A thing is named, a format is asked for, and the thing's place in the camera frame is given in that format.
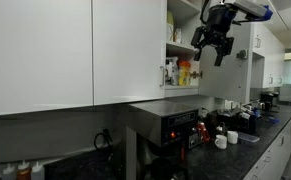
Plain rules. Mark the white base cabinet drawers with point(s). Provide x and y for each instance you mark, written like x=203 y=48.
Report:
x=271 y=165

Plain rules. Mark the black condiment organizer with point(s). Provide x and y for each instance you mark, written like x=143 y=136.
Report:
x=238 y=120

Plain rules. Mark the white squeeze bottle right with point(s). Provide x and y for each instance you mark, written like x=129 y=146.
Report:
x=38 y=172

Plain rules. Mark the red sauce squeeze bottle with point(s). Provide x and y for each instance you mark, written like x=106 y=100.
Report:
x=23 y=171

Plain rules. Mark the white squeeze bottle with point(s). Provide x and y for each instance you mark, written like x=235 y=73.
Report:
x=9 y=173
x=38 y=172

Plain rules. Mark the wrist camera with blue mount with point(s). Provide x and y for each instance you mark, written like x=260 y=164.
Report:
x=254 y=12

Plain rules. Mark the white squeeze bottle left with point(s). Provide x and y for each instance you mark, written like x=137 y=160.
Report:
x=9 y=173

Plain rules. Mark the black coffee machine far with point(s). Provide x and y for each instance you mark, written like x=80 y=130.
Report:
x=270 y=99

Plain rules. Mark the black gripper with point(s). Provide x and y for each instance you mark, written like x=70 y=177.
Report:
x=213 y=32

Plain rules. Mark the white mug near lid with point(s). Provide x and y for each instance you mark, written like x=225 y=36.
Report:
x=232 y=137

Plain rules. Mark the clear plastic container lid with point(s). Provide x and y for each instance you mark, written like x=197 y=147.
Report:
x=247 y=137

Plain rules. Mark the white mug with handle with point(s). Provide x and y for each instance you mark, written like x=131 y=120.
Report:
x=221 y=142

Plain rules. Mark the white far cabinet doors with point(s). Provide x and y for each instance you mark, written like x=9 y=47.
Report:
x=268 y=59

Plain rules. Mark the white left cabinet door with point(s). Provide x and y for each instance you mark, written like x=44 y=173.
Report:
x=45 y=55

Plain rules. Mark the orange lid jar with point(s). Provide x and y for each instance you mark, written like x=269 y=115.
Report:
x=184 y=72

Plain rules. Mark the white cabinet door with handle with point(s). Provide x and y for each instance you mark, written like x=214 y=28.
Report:
x=231 y=80

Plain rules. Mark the white middle cabinet door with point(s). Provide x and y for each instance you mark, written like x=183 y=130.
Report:
x=128 y=50

